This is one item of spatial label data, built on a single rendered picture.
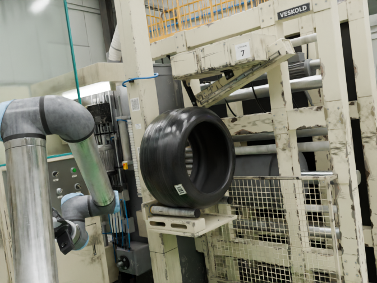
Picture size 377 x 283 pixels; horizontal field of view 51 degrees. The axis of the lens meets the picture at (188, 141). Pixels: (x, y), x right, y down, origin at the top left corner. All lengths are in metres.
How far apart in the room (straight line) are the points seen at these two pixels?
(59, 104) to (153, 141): 0.92
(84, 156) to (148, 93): 1.10
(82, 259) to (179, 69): 1.26
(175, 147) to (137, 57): 0.65
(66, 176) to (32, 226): 1.30
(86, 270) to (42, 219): 1.37
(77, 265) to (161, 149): 0.89
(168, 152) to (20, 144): 0.93
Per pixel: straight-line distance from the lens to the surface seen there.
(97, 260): 2.54
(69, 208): 1.68
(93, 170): 1.42
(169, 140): 1.97
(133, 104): 2.38
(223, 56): 2.25
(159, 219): 2.23
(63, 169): 2.43
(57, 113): 1.19
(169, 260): 2.48
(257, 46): 2.18
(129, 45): 2.40
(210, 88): 2.48
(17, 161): 1.19
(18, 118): 1.21
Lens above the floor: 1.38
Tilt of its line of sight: 3 degrees down
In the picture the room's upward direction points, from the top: 8 degrees counter-clockwise
